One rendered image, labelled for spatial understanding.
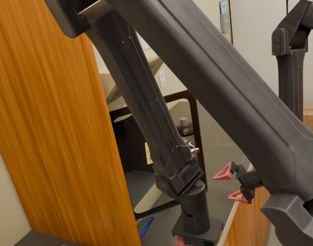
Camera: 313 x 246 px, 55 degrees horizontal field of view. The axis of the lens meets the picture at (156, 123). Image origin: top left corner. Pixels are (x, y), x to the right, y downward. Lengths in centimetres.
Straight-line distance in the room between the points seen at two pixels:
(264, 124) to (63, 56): 58
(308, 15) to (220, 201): 69
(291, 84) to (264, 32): 294
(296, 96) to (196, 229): 45
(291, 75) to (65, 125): 63
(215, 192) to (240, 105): 96
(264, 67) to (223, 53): 360
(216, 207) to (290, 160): 87
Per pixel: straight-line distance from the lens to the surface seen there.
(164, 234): 108
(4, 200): 125
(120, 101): 97
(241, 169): 103
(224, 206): 116
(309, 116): 364
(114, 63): 42
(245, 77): 29
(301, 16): 86
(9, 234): 130
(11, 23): 88
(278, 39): 87
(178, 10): 29
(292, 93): 89
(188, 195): 62
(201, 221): 66
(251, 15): 382
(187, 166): 58
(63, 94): 82
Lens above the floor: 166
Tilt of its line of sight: 21 degrees down
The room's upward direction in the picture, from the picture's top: 11 degrees counter-clockwise
